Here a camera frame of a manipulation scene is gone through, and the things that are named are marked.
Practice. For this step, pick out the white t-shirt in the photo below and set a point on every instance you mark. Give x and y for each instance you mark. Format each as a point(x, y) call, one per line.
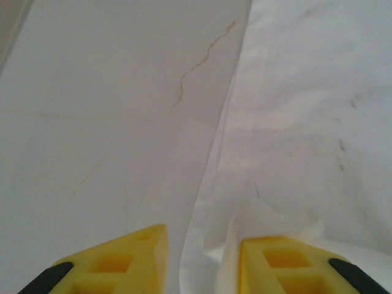
point(306, 122)

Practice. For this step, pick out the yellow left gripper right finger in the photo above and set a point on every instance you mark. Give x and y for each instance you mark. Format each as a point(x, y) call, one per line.
point(291, 263)

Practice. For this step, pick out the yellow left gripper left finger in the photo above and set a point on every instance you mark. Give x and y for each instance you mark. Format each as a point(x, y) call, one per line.
point(122, 260)

